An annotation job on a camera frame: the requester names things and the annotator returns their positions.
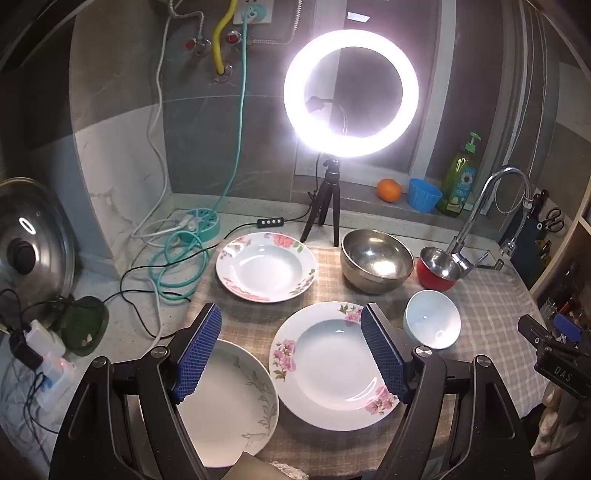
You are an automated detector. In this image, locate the yellow gas hose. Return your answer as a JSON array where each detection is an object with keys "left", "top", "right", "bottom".
[{"left": 212, "top": 0, "right": 241, "bottom": 77}]

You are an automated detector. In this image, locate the large stainless steel bowl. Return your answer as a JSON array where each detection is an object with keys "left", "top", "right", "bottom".
[{"left": 341, "top": 228, "right": 415, "bottom": 296}]

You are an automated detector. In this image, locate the orange fruit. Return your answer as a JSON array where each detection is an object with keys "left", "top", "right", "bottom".
[{"left": 376, "top": 178, "right": 402, "bottom": 204}]

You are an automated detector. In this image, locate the grey leaf print white plate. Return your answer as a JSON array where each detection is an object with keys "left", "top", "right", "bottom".
[{"left": 178, "top": 338, "right": 280, "bottom": 469}]

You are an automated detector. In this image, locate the pale blue ceramic bowl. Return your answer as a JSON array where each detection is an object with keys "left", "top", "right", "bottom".
[{"left": 403, "top": 290, "right": 462, "bottom": 349}]

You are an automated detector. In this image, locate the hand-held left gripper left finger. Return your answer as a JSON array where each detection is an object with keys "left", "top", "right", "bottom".
[{"left": 48, "top": 302, "right": 223, "bottom": 480}]

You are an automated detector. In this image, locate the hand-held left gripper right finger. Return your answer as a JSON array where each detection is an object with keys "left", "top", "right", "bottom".
[{"left": 360, "top": 302, "right": 539, "bottom": 480}]

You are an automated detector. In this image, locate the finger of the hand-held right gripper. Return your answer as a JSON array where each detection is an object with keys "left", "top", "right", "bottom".
[
  {"left": 553, "top": 314, "right": 583, "bottom": 343},
  {"left": 517, "top": 315, "right": 591, "bottom": 384}
]

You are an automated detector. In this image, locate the green dish soap bottle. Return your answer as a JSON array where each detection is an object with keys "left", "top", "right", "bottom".
[{"left": 436, "top": 131, "right": 483, "bottom": 217}]

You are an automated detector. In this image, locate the steel pot lid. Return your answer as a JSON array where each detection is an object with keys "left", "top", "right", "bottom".
[{"left": 0, "top": 178, "right": 77, "bottom": 333}]

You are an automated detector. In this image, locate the dark utensil holder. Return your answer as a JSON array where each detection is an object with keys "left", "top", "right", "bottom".
[{"left": 499, "top": 189, "right": 555, "bottom": 278}]

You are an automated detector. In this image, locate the white power cable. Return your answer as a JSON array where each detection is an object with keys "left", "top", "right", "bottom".
[
  {"left": 131, "top": 25, "right": 195, "bottom": 241},
  {"left": 134, "top": 217, "right": 195, "bottom": 356}
]

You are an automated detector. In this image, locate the rose print white plate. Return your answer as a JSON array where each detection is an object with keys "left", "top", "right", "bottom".
[{"left": 216, "top": 232, "right": 317, "bottom": 304}]

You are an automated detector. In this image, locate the black adapter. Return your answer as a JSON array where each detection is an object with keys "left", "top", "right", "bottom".
[{"left": 10, "top": 336, "right": 42, "bottom": 370}]

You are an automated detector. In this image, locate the dark green dish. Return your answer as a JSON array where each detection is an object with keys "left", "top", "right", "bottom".
[{"left": 58, "top": 295, "right": 110, "bottom": 358}]

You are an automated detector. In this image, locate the small red steel bowl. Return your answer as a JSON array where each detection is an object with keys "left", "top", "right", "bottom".
[{"left": 416, "top": 247, "right": 461, "bottom": 292}]

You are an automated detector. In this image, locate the teal power cable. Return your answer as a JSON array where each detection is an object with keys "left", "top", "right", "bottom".
[{"left": 148, "top": 4, "right": 269, "bottom": 303}]

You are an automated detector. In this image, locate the white ring light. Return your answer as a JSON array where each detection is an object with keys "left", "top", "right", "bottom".
[{"left": 283, "top": 28, "right": 420, "bottom": 160}]

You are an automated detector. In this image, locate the wooden shelf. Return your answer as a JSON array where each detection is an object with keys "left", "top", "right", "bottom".
[{"left": 526, "top": 217, "right": 591, "bottom": 324}]

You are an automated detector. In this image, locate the pink blossom print white plate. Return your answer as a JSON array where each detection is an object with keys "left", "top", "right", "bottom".
[{"left": 270, "top": 301, "right": 402, "bottom": 431}]

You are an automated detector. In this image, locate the blue ribbed cup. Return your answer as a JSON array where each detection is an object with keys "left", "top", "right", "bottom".
[{"left": 408, "top": 178, "right": 443, "bottom": 214}]

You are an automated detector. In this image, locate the white charger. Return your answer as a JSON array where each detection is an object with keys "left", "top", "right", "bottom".
[{"left": 25, "top": 323, "right": 65, "bottom": 357}]

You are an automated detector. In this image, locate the chrome kitchen faucet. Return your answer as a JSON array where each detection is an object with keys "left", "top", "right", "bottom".
[{"left": 445, "top": 166, "right": 536, "bottom": 278}]

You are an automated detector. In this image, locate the plaid table cloth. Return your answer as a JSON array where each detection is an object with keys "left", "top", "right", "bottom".
[{"left": 185, "top": 240, "right": 546, "bottom": 480}]

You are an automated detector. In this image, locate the black ring light cable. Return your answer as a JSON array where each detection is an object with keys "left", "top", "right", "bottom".
[{"left": 102, "top": 157, "right": 324, "bottom": 340}]

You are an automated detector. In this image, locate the round teal power strip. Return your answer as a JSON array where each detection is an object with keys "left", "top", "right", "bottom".
[{"left": 178, "top": 208, "right": 221, "bottom": 245}]

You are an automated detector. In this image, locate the white wall socket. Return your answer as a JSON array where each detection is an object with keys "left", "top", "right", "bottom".
[{"left": 233, "top": 0, "right": 274, "bottom": 25}]

